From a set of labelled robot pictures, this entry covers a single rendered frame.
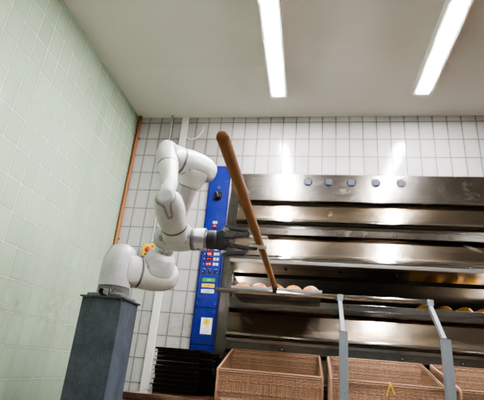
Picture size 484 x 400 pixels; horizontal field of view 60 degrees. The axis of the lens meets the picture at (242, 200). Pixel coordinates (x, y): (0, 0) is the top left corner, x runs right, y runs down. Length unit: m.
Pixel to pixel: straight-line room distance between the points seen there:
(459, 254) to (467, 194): 0.43
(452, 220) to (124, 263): 2.13
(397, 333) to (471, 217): 0.94
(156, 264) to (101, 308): 0.33
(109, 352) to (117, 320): 0.14
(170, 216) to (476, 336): 2.11
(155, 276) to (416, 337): 1.64
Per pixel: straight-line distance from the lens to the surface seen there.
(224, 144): 0.91
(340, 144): 3.26
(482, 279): 3.04
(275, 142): 3.28
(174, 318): 2.97
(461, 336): 2.99
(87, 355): 2.11
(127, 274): 2.16
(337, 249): 2.95
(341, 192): 3.09
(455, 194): 3.23
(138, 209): 3.28
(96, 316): 2.11
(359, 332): 2.86
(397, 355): 2.88
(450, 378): 2.32
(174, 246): 1.65
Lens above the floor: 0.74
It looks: 22 degrees up
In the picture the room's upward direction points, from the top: 5 degrees clockwise
